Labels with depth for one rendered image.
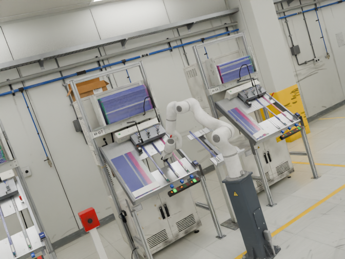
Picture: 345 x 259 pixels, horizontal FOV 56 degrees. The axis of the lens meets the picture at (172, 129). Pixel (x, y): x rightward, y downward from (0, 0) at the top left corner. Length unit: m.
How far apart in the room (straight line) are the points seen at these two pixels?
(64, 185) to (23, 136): 0.85
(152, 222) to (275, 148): 1.76
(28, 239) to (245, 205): 1.68
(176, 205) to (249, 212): 0.97
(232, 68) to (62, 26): 2.39
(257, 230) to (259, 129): 1.28
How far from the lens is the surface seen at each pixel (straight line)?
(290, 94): 6.01
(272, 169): 4.13
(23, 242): 2.85
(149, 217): 3.31
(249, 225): 2.77
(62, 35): 4.90
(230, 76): 3.98
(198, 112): 2.63
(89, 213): 2.92
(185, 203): 3.47
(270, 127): 3.77
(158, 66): 5.21
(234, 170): 2.62
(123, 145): 3.29
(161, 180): 3.03
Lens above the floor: 1.54
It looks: 7 degrees down
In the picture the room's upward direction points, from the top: 19 degrees counter-clockwise
